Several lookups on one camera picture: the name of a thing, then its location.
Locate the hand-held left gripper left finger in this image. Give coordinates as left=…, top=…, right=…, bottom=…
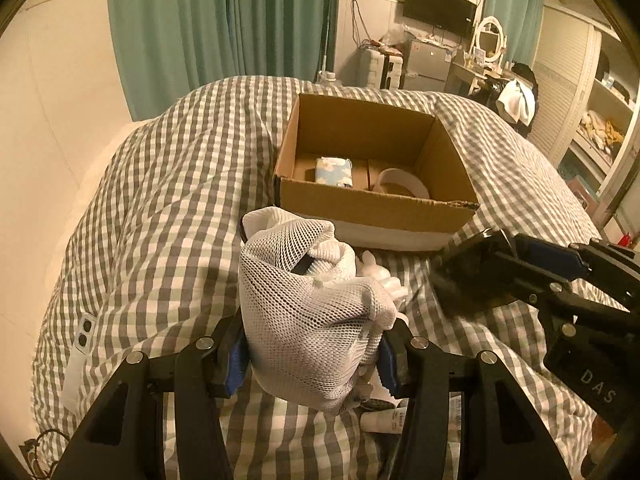
left=52, top=313, right=249, bottom=480

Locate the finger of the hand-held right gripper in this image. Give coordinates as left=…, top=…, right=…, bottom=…
left=514, top=234, right=640, bottom=306
left=440, top=229, right=640, bottom=346

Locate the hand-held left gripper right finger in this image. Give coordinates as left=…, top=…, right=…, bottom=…
left=378, top=321, right=573, bottom=480

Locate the dark cloth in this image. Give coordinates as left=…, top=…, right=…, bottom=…
left=431, top=246, right=508, bottom=322

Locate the white mesh laundry bag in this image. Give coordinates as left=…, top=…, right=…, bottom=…
left=239, top=206, right=400, bottom=413

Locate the cardboard box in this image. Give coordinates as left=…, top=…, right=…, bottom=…
left=273, top=92, right=481, bottom=253

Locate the person's right hand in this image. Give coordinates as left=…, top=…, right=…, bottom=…
left=586, top=414, right=623, bottom=476

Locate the white tube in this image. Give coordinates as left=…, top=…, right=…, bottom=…
left=360, top=408, right=412, bottom=434

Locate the white glove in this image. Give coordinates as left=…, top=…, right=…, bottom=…
left=354, top=249, right=412, bottom=317

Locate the white tape roll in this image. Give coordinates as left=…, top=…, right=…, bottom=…
left=374, top=167, right=431, bottom=200

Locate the white wardrobe shelf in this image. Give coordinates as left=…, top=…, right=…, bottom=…
left=527, top=3, right=640, bottom=216

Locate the white phone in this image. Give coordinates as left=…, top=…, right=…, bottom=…
left=63, top=312, right=98, bottom=409

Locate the chair with clothes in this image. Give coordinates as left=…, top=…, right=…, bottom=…
left=470, top=62, right=539, bottom=137

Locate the grey checked blanket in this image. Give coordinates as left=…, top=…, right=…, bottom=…
left=31, top=76, right=605, bottom=480

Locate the dressing table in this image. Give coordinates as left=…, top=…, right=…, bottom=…
left=445, top=58, right=516, bottom=97

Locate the blue cloud print packet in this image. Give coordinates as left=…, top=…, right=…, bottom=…
left=314, top=156, right=354, bottom=189

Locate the silver mini fridge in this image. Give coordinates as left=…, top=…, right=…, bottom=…
left=401, top=38, right=464, bottom=93

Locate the white oval mirror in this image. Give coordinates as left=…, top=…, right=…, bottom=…
left=471, top=16, right=507, bottom=67

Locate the white suitcase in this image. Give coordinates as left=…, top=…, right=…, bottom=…
left=356, top=45, right=405, bottom=90

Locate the green curtain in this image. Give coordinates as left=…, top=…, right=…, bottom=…
left=483, top=0, right=547, bottom=69
left=103, top=0, right=343, bottom=123

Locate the black cable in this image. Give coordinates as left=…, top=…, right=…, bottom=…
left=19, top=428, right=66, bottom=478

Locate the black wall television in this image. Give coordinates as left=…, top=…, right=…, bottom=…
left=402, top=0, right=478, bottom=39

